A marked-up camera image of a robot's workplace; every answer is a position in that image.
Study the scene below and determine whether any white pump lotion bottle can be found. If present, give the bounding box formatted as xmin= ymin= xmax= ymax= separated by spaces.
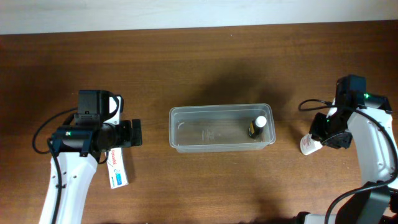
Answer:
xmin=300 ymin=134 xmax=323 ymax=156

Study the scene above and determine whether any dark syrup bottle white cap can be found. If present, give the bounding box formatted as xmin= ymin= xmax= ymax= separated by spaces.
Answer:
xmin=248 ymin=116 xmax=267 ymax=139

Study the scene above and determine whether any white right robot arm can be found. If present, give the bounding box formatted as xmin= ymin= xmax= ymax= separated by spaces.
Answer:
xmin=295 ymin=75 xmax=397 ymax=224

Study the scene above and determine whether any clear plastic container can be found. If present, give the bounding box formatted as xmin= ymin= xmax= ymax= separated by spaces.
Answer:
xmin=169 ymin=103 xmax=276 ymax=153

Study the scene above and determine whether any white Panadol medicine box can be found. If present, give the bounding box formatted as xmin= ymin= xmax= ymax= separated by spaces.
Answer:
xmin=106 ymin=148 xmax=129 ymax=189

